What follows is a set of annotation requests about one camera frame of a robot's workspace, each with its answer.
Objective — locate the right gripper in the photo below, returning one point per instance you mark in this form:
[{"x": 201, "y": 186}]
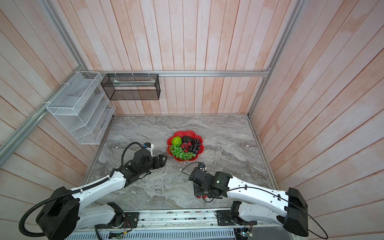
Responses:
[{"x": 196, "y": 190}]

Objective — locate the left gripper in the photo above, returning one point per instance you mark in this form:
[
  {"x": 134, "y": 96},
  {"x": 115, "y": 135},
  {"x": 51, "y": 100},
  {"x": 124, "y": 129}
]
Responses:
[{"x": 162, "y": 163}]

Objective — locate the green grape bunch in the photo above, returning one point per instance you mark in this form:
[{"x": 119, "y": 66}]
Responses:
[{"x": 180, "y": 153}]

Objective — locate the green bumpy round fruit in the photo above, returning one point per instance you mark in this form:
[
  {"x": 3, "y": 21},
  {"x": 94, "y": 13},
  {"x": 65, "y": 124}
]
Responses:
[{"x": 176, "y": 141}]

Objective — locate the red cherry pair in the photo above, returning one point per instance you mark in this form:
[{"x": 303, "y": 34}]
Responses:
[{"x": 186, "y": 146}]

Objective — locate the black grape bunch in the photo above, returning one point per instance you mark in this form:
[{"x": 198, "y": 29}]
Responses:
[{"x": 195, "y": 146}]

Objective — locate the dark avocado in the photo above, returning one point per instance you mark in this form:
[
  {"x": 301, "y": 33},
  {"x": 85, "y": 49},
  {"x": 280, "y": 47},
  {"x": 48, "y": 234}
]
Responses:
[{"x": 187, "y": 139}]

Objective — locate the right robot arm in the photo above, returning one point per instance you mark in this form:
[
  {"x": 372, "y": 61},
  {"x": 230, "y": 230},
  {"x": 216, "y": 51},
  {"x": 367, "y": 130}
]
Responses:
[{"x": 227, "y": 186}]

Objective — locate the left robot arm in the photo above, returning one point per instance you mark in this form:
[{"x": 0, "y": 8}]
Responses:
[{"x": 68, "y": 210}]

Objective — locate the red flower-shaped fruit bowl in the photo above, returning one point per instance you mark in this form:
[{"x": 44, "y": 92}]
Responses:
[{"x": 190, "y": 134}]

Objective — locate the green circuit board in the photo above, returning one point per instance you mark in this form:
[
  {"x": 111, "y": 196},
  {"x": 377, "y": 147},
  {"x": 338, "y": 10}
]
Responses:
[{"x": 116, "y": 235}]

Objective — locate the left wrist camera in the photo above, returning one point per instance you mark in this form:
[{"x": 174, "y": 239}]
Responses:
[{"x": 149, "y": 147}]

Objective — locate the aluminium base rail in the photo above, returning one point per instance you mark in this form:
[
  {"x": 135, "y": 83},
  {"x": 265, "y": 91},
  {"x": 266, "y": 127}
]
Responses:
[{"x": 186, "y": 218}]

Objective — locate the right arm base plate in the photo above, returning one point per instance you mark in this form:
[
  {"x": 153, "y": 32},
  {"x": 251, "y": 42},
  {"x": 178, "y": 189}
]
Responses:
[{"x": 226, "y": 218}]

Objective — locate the white slotted cable duct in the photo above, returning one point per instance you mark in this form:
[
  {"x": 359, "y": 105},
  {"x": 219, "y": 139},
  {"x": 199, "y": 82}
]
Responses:
[{"x": 192, "y": 234}]

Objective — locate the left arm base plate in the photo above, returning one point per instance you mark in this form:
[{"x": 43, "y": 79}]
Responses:
[{"x": 127, "y": 220}]

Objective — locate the black wire mesh basket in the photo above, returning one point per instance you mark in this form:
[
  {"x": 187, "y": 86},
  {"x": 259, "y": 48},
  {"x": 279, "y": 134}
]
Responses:
[{"x": 131, "y": 87}]

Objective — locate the white wire mesh shelf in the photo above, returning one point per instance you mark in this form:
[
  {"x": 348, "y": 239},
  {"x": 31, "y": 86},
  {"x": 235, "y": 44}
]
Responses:
[{"x": 82, "y": 108}]

